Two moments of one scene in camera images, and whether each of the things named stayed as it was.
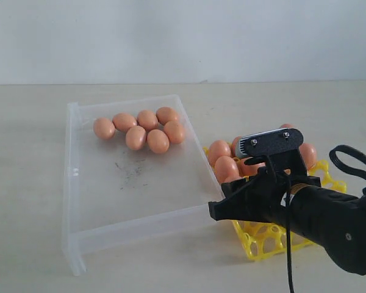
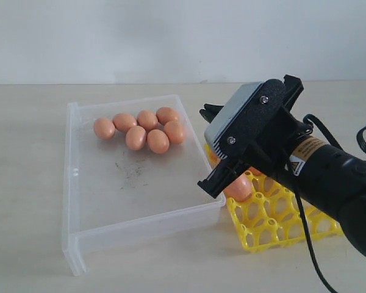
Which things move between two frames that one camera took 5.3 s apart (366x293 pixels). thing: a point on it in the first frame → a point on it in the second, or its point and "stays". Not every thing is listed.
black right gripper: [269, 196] → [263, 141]
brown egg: [175, 131] stays
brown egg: [158, 141] stays
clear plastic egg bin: [113, 195] stays
